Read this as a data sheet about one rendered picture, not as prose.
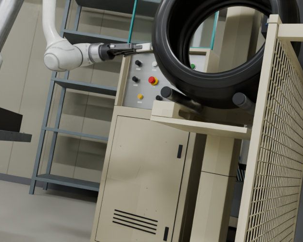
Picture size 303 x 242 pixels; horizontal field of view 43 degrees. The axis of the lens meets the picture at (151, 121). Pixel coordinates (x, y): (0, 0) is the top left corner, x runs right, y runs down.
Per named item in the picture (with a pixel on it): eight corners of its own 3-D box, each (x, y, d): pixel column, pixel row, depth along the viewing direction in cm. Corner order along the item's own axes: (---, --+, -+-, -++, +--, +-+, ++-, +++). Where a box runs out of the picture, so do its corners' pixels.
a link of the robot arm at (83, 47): (102, 63, 186) (86, 67, 175) (76, 66, 193) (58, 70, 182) (98, 40, 184) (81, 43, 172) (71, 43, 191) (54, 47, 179)
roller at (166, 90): (200, 101, 177) (203, 110, 175) (191, 105, 178) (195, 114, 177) (168, 83, 146) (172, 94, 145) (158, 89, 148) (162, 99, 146)
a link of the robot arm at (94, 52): (100, 47, 185) (110, 45, 182) (98, 65, 184) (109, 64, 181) (89, 40, 177) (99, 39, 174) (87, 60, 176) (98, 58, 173)
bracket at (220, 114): (185, 117, 181) (189, 97, 182) (273, 128, 163) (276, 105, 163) (183, 116, 178) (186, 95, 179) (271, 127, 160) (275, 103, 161)
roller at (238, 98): (267, 113, 162) (260, 121, 163) (258, 107, 164) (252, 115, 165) (247, 96, 132) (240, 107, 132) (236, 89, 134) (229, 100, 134)
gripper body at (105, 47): (99, 41, 174) (117, 39, 170) (109, 47, 182) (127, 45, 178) (98, 57, 173) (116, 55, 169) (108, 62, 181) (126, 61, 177)
